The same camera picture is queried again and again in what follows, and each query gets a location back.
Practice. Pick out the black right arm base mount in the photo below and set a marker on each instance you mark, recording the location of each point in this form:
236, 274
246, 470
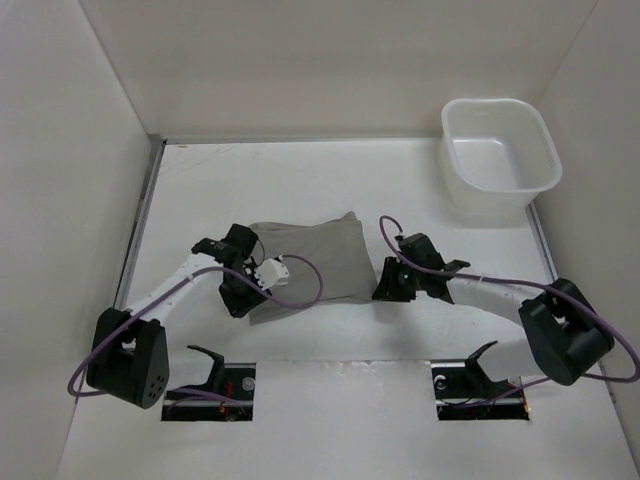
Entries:
464, 393

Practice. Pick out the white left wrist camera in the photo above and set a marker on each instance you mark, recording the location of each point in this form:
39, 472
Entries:
272, 272

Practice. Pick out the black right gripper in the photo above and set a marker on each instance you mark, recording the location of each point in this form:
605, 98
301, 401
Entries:
388, 289

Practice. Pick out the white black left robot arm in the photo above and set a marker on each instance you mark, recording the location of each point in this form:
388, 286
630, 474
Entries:
129, 357

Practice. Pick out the grey trousers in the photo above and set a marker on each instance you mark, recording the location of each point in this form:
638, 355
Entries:
340, 263

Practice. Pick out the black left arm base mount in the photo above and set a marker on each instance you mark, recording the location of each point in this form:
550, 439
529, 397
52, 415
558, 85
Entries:
204, 387

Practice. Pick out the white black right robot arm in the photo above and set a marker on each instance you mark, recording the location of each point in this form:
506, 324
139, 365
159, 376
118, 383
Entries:
561, 342

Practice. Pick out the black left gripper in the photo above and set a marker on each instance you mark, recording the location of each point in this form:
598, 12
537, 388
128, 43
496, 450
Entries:
238, 307

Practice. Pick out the white plastic basket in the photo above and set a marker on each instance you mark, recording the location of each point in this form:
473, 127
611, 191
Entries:
496, 156

